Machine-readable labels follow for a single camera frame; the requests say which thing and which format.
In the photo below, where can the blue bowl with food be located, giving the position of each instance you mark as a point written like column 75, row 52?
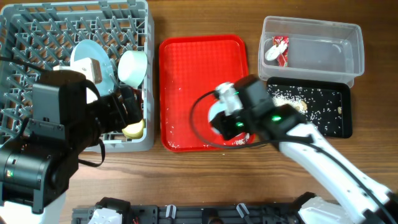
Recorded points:
column 217, row 110

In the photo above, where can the spilled rice and food scraps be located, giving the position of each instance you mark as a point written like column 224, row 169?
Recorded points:
column 321, row 107

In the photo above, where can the red snack wrapper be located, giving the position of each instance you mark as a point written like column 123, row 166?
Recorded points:
column 282, row 59

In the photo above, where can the clear plastic bin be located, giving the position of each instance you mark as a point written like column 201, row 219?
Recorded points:
column 318, row 50

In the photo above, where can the white napkin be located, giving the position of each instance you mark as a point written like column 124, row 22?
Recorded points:
column 275, row 51

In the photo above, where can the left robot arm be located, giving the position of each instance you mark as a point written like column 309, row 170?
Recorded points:
column 37, row 164

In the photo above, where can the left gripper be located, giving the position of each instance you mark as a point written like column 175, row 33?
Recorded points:
column 112, row 104

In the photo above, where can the yellow cup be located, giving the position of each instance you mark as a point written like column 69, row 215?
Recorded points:
column 135, row 130

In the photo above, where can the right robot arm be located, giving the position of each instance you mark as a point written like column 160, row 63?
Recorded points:
column 360, row 199

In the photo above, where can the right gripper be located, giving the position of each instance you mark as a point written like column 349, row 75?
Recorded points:
column 229, row 122

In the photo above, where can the black tray bin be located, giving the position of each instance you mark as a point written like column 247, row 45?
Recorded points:
column 339, row 87

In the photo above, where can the red plastic tray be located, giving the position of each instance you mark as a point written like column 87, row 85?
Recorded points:
column 190, row 67

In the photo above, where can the green bowl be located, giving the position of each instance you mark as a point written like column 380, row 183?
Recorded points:
column 132, row 68

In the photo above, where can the light blue plate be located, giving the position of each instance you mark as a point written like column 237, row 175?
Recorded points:
column 91, row 49

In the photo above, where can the grey dishwasher rack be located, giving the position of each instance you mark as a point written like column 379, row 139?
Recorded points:
column 43, row 35

